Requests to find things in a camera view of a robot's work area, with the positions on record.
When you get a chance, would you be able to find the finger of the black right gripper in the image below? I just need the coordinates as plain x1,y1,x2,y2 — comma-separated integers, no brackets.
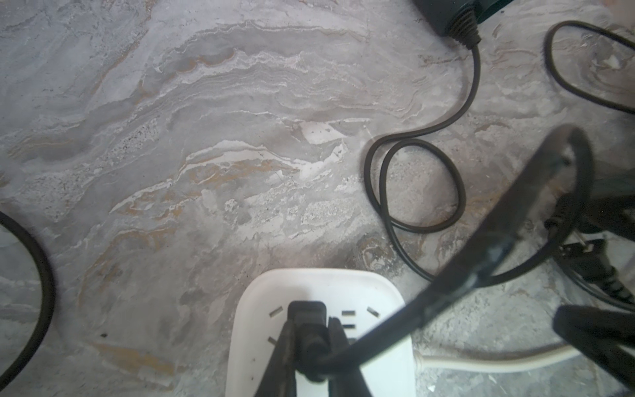
552,305,634,390
545,193,634,242

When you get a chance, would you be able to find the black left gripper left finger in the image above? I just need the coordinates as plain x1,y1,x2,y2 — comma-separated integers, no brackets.
255,320,297,397

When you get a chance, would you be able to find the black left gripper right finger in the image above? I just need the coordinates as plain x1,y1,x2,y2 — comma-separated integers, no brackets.
327,317,371,397

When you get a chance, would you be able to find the black cord of green dryer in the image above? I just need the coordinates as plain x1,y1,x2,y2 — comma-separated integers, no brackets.
0,210,56,393

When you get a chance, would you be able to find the white square power strip right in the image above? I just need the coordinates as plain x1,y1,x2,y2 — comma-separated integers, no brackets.
225,269,416,396

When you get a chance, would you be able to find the dark green dryer far right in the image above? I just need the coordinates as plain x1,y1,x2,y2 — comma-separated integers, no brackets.
413,0,513,50

